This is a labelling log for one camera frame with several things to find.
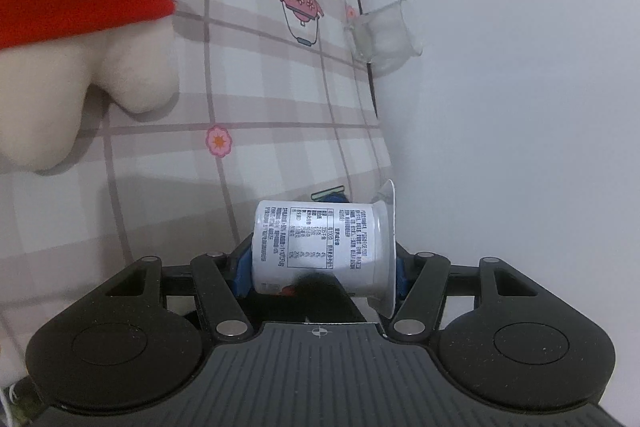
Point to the plush doll with red top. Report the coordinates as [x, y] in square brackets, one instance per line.
[75, 57]

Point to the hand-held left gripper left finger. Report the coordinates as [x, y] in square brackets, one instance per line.
[243, 274]

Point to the checked tablecloth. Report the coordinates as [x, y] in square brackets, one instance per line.
[250, 107]

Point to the white yogurt cup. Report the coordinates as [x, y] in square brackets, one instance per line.
[320, 252]

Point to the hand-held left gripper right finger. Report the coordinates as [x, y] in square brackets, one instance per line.
[401, 279]

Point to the clear glass beaker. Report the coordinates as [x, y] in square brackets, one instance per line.
[385, 37]

